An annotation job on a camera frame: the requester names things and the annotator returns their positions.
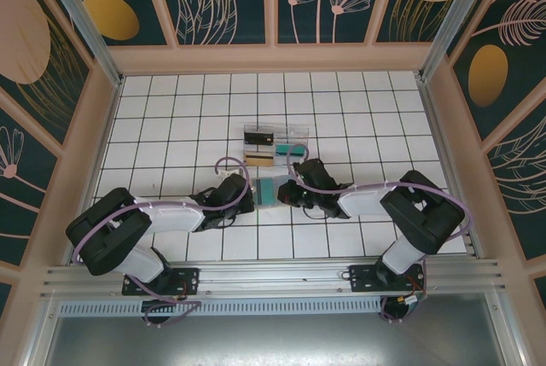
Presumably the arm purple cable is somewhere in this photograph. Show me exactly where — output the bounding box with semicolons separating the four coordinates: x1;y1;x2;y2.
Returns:
286;147;474;325
73;156;251;328

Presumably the aluminium table edge rail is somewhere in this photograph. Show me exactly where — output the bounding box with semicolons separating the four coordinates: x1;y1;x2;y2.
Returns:
417;78;482;259
63;78;125;267

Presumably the teal card in organizer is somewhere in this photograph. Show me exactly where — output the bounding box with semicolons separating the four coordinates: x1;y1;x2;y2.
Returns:
275;143;306;158

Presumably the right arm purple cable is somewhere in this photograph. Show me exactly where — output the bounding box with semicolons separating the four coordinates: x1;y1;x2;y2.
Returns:
286;147;474;325

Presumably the grey metal panel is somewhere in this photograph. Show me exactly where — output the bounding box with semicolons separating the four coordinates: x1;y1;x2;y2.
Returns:
25;297;526;366

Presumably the teal card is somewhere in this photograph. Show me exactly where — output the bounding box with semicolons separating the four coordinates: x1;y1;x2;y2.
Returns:
275;143;306;158
258;177;277;207

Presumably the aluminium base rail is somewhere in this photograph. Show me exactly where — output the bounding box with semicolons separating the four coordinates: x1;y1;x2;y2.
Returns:
40;259;507;299

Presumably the beige leather card holder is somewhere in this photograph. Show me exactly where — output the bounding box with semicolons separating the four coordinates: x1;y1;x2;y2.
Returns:
251;176;286;212

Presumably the clear acrylic card organizer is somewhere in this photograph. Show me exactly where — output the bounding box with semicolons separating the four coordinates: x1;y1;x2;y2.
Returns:
241;123;311;169

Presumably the gold card with black stripe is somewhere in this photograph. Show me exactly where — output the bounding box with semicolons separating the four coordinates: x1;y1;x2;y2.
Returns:
243;153;274;167

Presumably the aluminium frame post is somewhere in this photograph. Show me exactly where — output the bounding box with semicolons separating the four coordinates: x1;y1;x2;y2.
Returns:
417;0;511;84
33;0;125;88

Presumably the slotted grey cable duct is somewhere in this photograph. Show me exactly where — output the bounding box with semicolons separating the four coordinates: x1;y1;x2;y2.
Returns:
55;299;385;317

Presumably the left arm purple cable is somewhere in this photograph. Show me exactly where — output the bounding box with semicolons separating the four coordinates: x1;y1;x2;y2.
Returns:
73;156;251;328

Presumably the base wires and connector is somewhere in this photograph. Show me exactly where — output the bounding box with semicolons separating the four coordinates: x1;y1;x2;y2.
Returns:
168;280;191;303
398;274;427;311

